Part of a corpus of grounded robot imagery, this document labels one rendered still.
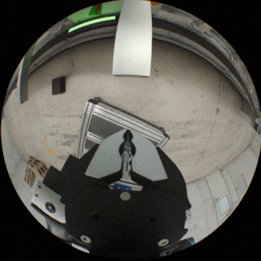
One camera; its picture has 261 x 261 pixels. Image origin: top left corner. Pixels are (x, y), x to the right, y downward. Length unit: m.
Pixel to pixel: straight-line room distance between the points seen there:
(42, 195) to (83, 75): 1.03
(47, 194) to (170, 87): 1.13
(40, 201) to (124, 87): 0.99
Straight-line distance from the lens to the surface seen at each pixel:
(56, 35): 0.45
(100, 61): 1.02
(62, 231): 0.44
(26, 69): 0.27
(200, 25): 0.38
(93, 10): 0.34
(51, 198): 0.30
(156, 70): 0.97
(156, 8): 0.33
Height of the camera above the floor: 0.94
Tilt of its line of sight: 60 degrees down
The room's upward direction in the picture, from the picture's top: 180 degrees clockwise
